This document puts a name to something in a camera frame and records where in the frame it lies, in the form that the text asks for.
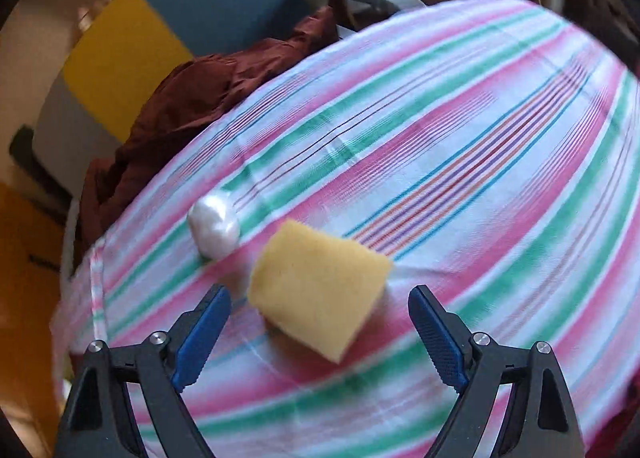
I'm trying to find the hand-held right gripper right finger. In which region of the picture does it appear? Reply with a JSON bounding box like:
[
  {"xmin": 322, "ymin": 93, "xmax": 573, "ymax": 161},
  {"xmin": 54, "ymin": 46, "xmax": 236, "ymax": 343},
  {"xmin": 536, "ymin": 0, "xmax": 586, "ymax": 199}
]
[{"xmin": 407, "ymin": 284, "xmax": 586, "ymax": 458}]

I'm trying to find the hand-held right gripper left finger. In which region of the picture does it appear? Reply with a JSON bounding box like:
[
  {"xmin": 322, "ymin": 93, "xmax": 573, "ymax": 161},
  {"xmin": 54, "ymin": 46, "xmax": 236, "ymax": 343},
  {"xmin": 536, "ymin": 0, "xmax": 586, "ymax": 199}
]
[{"xmin": 52, "ymin": 284, "xmax": 232, "ymax": 458}]

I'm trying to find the short yellow sponge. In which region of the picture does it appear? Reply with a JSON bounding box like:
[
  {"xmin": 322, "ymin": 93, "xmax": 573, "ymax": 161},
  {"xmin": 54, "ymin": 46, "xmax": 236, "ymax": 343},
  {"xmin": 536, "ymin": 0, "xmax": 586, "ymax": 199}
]
[{"xmin": 248, "ymin": 219, "xmax": 394, "ymax": 365}]

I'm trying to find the white mesh ball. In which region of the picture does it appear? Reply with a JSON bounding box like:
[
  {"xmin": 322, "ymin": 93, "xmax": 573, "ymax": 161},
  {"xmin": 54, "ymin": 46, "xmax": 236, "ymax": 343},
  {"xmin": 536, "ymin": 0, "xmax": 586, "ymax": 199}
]
[{"xmin": 188, "ymin": 192, "xmax": 241, "ymax": 261}]

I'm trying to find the orange wooden wardrobe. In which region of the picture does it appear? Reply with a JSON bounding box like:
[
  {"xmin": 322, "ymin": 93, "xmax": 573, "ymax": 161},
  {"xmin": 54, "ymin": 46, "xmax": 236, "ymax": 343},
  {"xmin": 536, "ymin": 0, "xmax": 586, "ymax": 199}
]
[{"xmin": 0, "ymin": 183, "xmax": 68, "ymax": 458}]

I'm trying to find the striped tablecloth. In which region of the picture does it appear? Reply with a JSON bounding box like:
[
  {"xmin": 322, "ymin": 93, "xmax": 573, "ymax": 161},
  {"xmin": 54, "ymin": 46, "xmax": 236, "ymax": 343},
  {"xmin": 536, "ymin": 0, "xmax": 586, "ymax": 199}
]
[{"xmin": 50, "ymin": 0, "xmax": 640, "ymax": 458}]

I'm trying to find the maroon jacket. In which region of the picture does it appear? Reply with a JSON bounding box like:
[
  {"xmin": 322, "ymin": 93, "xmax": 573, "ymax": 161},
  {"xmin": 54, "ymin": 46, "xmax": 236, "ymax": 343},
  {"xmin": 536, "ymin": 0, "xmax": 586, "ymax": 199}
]
[{"xmin": 75, "ymin": 5, "xmax": 346, "ymax": 263}]

